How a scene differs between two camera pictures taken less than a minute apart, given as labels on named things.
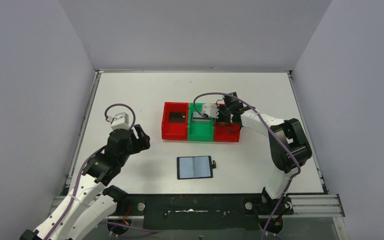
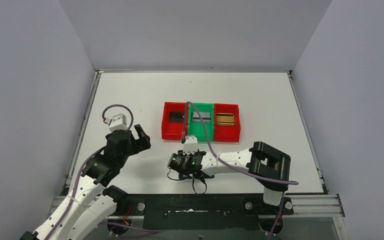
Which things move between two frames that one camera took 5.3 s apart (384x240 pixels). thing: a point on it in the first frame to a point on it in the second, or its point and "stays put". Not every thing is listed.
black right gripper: x=224 y=112 to x=174 y=161
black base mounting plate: x=197 y=211 stays put
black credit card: x=177 y=117 stays put
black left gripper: x=134 y=141 stays put
